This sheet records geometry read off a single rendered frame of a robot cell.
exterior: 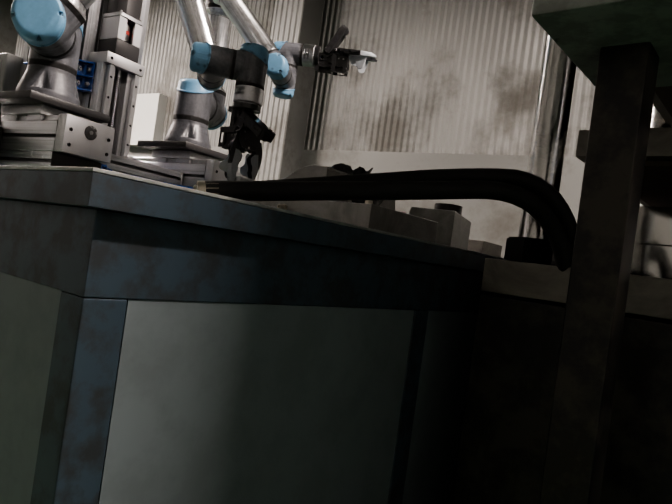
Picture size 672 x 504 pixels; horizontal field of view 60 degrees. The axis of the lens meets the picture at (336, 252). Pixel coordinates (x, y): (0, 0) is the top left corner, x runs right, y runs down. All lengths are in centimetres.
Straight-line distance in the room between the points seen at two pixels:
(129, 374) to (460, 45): 406
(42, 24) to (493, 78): 331
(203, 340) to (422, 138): 378
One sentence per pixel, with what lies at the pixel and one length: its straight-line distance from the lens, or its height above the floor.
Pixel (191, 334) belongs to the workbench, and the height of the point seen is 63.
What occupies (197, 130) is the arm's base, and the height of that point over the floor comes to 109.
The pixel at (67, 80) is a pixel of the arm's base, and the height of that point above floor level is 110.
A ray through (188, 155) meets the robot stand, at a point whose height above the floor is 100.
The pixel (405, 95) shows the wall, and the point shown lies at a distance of 457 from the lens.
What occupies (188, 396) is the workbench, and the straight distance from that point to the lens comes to 74.
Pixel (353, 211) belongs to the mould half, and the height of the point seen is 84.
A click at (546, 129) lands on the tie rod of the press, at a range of 113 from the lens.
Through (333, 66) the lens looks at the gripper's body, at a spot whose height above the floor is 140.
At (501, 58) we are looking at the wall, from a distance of 439.
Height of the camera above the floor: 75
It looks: 1 degrees up
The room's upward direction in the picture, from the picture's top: 8 degrees clockwise
